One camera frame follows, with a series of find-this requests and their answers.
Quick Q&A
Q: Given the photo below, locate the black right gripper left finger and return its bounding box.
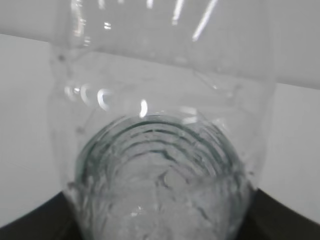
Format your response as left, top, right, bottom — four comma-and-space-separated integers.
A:
0, 192, 83, 240

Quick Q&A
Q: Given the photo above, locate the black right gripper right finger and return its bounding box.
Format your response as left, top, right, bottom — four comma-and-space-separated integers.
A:
239, 190, 320, 240

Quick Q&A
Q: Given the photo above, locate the clear green-label water bottle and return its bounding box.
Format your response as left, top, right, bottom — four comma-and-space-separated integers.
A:
48, 0, 275, 240

